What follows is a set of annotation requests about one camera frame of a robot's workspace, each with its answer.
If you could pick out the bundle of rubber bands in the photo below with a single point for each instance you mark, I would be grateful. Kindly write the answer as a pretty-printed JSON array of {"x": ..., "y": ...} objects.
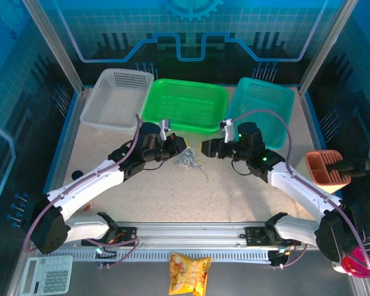
[{"x": 206, "y": 175}]

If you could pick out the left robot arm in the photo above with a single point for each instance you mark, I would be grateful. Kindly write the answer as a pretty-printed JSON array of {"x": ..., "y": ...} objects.
[{"x": 86, "y": 185}]

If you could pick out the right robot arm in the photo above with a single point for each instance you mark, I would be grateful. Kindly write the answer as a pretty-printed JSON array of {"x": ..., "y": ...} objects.
[{"x": 302, "y": 188}]

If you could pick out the green plastic basket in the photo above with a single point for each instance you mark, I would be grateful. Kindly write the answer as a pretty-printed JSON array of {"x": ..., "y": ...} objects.
[{"x": 185, "y": 105}]

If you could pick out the teal plastic basket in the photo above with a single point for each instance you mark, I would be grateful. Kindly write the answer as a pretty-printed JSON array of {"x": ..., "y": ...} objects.
[{"x": 265, "y": 98}]

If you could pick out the white plastic basket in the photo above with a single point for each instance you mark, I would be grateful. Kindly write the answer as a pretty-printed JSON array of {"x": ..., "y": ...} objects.
[{"x": 111, "y": 98}]

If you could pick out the orange utensil holder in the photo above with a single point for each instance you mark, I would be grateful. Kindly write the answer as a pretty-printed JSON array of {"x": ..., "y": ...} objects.
[{"x": 319, "y": 166}]

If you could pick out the small black round object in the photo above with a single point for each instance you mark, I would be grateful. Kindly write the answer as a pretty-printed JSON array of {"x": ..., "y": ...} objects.
[{"x": 76, "y": 174}]

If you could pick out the small orange object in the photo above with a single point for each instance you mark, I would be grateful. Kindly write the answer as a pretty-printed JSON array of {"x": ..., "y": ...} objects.
[{"x": 87, "y": 207}]

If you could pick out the yellow snack bag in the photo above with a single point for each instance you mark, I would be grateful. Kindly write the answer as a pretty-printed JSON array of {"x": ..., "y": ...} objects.
[{"x": 189, "y": 272}]

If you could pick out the white calculator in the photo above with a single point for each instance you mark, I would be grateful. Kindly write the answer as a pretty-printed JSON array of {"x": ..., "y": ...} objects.
[{"x": 46, "y": 274}]

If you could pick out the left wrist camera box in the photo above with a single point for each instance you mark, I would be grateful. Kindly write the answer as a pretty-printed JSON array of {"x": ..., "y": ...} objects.
[{"x": 165, "y": 128}]

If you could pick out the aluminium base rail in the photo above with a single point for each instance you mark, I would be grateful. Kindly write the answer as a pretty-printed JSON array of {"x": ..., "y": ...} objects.
[{"x": 188, "y": 235}]

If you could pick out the aluminium frame post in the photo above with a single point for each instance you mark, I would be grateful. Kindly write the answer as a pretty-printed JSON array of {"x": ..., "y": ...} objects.
[
  {"x": 55, "y": 49},
  {"x": 327, "y": 46}
]

